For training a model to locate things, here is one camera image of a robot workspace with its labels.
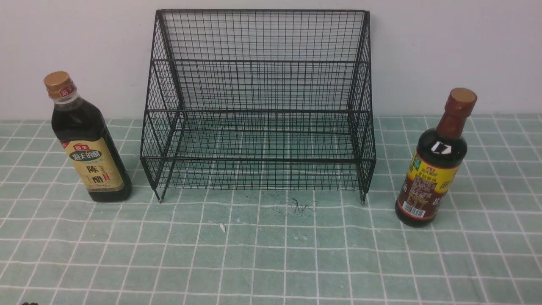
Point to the soy sauce bottle red cap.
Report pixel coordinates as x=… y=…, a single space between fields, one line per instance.
x=438 y=156

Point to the vinegar bottle with gold cap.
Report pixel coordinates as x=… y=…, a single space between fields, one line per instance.
x=82 y=131

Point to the green checkered tablecloth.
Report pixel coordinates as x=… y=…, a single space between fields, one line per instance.
x=281 y=247

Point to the black wire mesh rack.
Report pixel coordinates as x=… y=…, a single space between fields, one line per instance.
x=259 y=99

